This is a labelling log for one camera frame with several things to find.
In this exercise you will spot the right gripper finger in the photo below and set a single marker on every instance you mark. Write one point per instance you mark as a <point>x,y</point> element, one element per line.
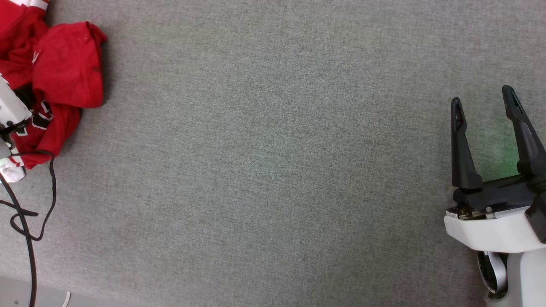
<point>527,140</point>
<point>461,157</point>

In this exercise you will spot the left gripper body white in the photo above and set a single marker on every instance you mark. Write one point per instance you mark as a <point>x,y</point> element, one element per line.
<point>10,108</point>

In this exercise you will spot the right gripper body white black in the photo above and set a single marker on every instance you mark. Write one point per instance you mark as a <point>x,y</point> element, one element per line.
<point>499,226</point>

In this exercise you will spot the red jersey garment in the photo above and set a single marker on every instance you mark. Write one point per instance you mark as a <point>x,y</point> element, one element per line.
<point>68,64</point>

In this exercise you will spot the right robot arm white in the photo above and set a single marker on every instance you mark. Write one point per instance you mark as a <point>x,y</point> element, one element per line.
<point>527,281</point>

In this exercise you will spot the grey fabric sofa surface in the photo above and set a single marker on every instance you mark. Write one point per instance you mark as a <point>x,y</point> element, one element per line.
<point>273,170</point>

